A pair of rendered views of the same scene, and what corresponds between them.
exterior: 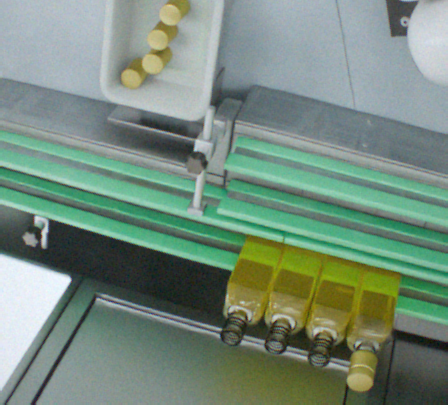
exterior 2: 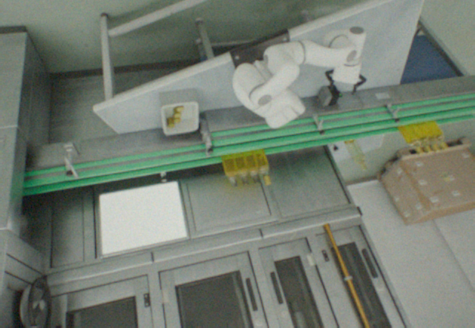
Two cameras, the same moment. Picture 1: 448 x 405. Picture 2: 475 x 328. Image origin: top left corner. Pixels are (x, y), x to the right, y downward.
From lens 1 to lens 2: 90 cm
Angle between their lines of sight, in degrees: 33
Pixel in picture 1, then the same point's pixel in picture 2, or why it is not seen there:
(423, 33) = (272, 121)
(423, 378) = (272, 162)
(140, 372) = (211, 199)
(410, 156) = (256, 119)
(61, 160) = (162, 156)
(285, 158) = (226, 134)
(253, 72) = (203, 108)
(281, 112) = (217, 119)
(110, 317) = (194, 188)
